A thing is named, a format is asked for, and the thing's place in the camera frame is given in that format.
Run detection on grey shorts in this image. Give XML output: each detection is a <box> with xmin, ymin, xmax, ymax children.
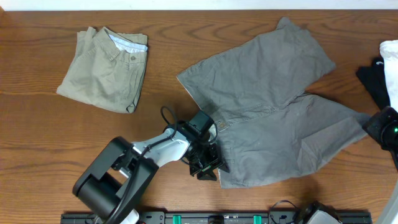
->
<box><xmin>178</xmin><ymin>17</ymin><xmax>369</xmax><ymax>189</ymax></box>

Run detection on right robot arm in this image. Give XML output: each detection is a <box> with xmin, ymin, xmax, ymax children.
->
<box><xmin>293</xmin><ymin>106</ymin><xmax>397</xmax><ymax>224</ymax></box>

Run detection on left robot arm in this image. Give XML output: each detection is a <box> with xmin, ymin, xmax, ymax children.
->
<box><xmin>72</xmin><ymin>126</ymin><xmax>225</xmax><ymax>223</ymax></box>

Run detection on folded khaki shorts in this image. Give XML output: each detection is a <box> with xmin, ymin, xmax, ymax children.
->
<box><xmin>57</xmin><ymin>27</ymin><xmax>148</xmax><ymax>113</ymax></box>

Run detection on black garment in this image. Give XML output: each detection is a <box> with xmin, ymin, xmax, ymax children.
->
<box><xmin>356</xmin><ymin>57</ymin><xmax>390</xmax><ymax>110</ymax></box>

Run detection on white garment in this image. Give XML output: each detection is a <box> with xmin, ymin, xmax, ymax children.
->
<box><xmin>379</xmin><ymin>40</ymin><xmax>398</xmax><ymax>111</ymax></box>

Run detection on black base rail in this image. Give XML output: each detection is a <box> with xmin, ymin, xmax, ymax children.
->
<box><xmin>60</xmin><ymin>211</ymin><xmax>373</xmax><ymax>224</ymax></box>

